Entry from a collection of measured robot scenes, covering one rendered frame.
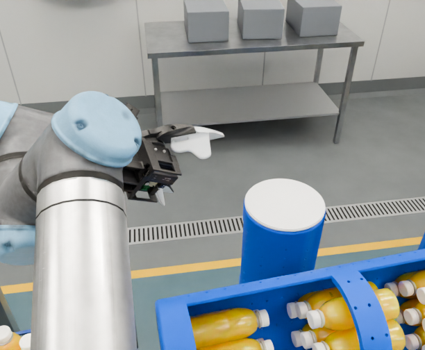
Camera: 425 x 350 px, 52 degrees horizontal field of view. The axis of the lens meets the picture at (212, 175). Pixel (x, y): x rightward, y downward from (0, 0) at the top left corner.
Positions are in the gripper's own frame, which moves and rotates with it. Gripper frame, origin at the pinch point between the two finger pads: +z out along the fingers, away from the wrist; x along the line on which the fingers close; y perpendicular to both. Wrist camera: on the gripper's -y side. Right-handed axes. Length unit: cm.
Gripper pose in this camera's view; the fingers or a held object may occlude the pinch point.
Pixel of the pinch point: (196, 162)
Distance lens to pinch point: 74.2
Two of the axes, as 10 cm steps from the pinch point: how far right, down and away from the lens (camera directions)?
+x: 6.0, -6.2, -5.1
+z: 7.2, 1.3, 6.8
